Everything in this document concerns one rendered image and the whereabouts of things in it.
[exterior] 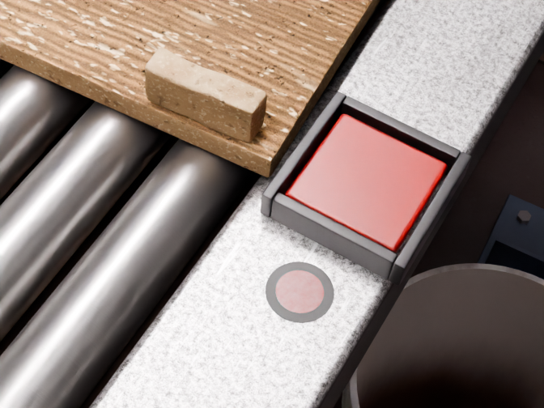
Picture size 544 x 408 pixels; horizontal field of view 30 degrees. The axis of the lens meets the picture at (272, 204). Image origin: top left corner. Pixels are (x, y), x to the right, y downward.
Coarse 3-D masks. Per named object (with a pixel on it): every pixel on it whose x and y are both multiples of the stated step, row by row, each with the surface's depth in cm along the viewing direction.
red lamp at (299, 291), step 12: (288, 276) 47; (300, 276) 47; (312, 276) 47; (276, 288) 47; (288, 288) 47; (300, 288) 47; (312, 288) 47; (288, 300) 47; (300, 300) 47; (312, 300) 47; (300, 312) 46
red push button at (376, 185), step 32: (352, 128) 51; (320, 160) 49; (352, 160) 50; (384, 160) 50; (416, 160) 50; (288, 192) 48; (320, 192) 48; (352, 192) 48; (384, 192) 49; (416, 192) 49; (352, 224) 47; (384, 224) 48
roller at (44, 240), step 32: (96, 128) 51; (128, 128) 51; (64, 160) 50; (96, 160) 50; (128, 160) 51; (32, 192) 48; (64, 192) 49; (96, 192) 50; (0, 224) 47; (32, 224) 47; (64, 224) 48; (96, 224) 51; (0, 256) 46; (32, 256) 47; (64, 256) 49; (0, 288) 46; (32, 288) 47; (0, 320) 46
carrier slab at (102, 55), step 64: (0, 0) 53; (64, 0) 53; (128, 0) 53; (192, 0) 54; (256, 0) 54; (320, 0) 54; (64, 64) 51; (128, 64) 51; (256, 64) 52; (320, 64) 52; (192, 128) 49
